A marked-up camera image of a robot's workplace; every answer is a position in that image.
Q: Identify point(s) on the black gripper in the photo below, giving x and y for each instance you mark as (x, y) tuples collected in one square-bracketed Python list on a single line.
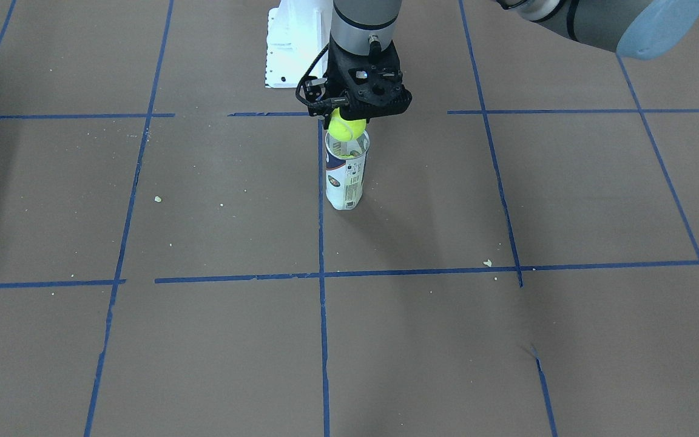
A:
[(314, 92)]

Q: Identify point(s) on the yellow tennis ball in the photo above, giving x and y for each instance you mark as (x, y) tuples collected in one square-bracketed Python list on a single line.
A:
[(344, 130)]

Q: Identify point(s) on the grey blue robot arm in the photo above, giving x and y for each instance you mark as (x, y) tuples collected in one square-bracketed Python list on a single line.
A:
[(631, 29)]

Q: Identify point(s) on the clear tennis ball can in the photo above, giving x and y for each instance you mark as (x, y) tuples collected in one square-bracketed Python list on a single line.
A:
[(344, 170)]

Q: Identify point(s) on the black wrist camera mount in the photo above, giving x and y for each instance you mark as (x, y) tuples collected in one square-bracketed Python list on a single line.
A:
[(311, 92)]

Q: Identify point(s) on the white camera stand post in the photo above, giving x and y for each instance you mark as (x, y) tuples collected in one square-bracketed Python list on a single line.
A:
[(297, 32)]

